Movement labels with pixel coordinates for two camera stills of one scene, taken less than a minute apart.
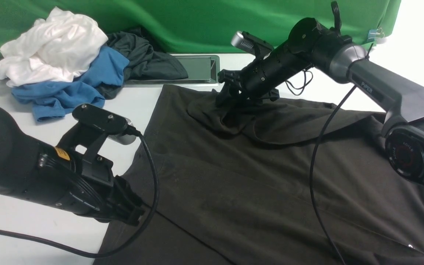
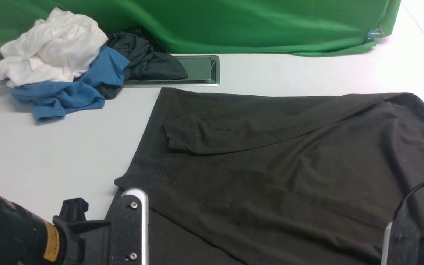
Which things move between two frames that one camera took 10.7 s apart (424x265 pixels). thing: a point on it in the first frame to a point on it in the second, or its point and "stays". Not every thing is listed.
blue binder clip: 374,34 stays
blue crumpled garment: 105,67 stays
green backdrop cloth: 194,25 stays
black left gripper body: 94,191 to 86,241
